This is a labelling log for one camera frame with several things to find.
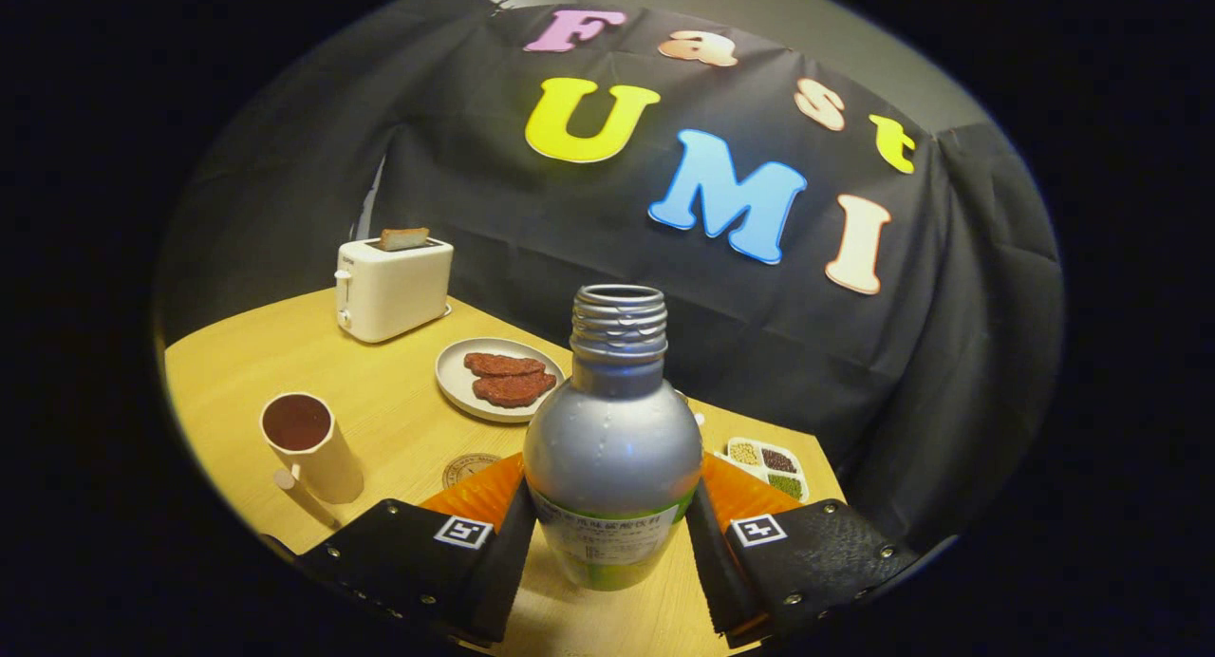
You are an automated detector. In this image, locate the white divided dish of beans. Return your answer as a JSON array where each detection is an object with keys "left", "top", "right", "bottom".
[{"left": 726, "top": 437, "right": 810, "bottom": 503}]

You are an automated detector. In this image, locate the wooden table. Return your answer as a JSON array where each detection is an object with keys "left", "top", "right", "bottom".
[{"left": 163, "top": 289, "right": 846, "bottom": 657}]

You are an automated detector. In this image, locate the beige cup with knob handle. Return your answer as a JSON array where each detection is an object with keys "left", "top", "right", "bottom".
[{"left": 258, "top": 391, "right": 366, "bottom": 506}]

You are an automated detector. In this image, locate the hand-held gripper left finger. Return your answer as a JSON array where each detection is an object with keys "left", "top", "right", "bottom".
[{"left": 294, "top": 451, "right": 539, "bottom": 648}]

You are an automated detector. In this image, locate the round wooden coaster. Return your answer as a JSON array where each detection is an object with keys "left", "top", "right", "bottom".
[{"left": 441, "top": 453, "right": 504, "bottom": 490}]

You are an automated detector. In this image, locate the red meat slice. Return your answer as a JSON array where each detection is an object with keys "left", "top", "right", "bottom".
[
  {"left": 472, "top": 372, "right": 558, "bottom": 409},
  {"left": 463, "top": 352, "right": 547, "bottom": 378}
]

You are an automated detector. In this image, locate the white toaster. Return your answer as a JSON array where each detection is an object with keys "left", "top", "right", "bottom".
[{"left": 334, "top": 237, "right": 455, "bottom": 345}]

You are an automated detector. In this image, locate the silver bottle with green label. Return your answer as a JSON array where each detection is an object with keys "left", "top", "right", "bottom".
[{"left": 522, "top": 284, "right": 705, "bottom": 593}]

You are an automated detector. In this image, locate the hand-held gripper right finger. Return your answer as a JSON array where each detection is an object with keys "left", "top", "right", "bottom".
[{"left": 685, "top": 451, "right": 922, "bottom": 650}]

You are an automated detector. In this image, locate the white round plate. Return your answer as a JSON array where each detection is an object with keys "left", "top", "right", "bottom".
[{"left": 435, "top": 338, "right": 568, "bottom": 423}]

